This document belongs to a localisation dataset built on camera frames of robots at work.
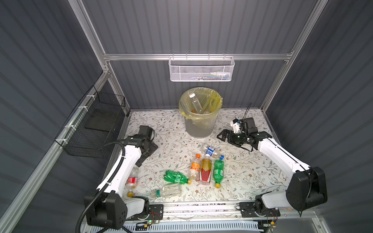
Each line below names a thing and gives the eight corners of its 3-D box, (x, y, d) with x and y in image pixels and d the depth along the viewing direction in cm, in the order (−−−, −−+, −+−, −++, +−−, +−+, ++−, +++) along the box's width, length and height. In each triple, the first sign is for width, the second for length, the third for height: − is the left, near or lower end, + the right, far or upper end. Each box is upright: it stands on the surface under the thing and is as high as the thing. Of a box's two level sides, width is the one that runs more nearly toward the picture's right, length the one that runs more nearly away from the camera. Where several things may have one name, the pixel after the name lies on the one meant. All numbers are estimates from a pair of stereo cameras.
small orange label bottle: (188, 179, 86) (188, 176, 82) (192, 156, 96) (192, 152, 92) (199, 181, 85) (199, 178, 81) (201, 158, 95) (202, 154, 91)
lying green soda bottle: (164, 180, 86) (162, 177, 83) (167, 171, 90) (166, 168, 86) (190, 188, 83) (190, 186, 80) (192, 178, 87) (192, 176, 83)
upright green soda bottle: (211, 187, 83) (212, 184, 79) (213, 162, 93) (215, 158, 89) (221, 189, 83) (223, 186, 78) (223, 164, 92) (224, 160, 88)
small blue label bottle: (206, 158, 94) (207, 154, 90) (205, 149, 98) (206, 145, 94) (215, 158, 94) (216, 154, 90) (214, 149, 98) (215, 145, 94)
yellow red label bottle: (198, 184, 84) (199, 181, 79) (201, 156, 95) (202, 152, 91) (209, 186, 83) (211, 182, 79) (211, 157, 95) (212, 153, 90)
